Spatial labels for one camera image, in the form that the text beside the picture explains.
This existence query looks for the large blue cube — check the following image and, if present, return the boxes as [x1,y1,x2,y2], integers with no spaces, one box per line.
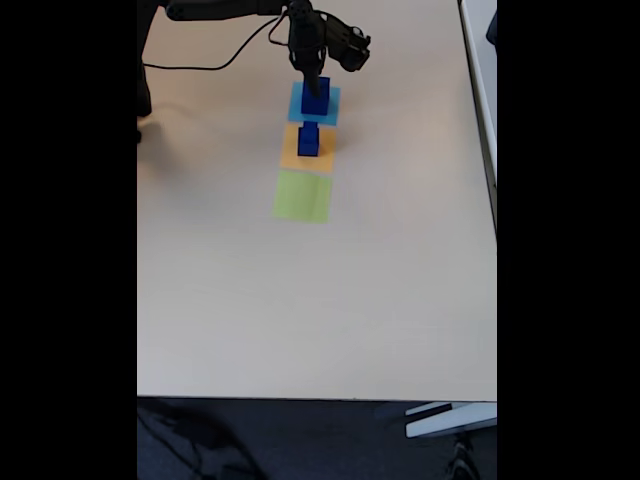
[300,75,331,117]

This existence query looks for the blue paper square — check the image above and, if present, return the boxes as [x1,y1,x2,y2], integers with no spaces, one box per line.
[287,81,342,126]

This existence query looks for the orange paper square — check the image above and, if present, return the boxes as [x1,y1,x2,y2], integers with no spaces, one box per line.
[278,122,337,175]

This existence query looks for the green paper square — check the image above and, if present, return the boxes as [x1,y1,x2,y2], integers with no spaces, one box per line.
[271,168,334,225]

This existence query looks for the white side table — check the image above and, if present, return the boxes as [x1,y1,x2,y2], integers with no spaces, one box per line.
[458,0,498,236]

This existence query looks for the white table foot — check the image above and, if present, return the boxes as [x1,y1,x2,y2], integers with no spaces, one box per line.
[404,401,498,440]

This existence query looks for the black stand leg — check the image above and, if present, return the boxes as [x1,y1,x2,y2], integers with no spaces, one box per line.
[444,432,484,480]

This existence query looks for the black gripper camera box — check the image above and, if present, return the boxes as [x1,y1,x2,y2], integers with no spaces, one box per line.
[288,45,326,69]

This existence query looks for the thin black camera cable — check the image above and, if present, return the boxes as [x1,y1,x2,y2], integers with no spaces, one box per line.
[143,14,291,71]

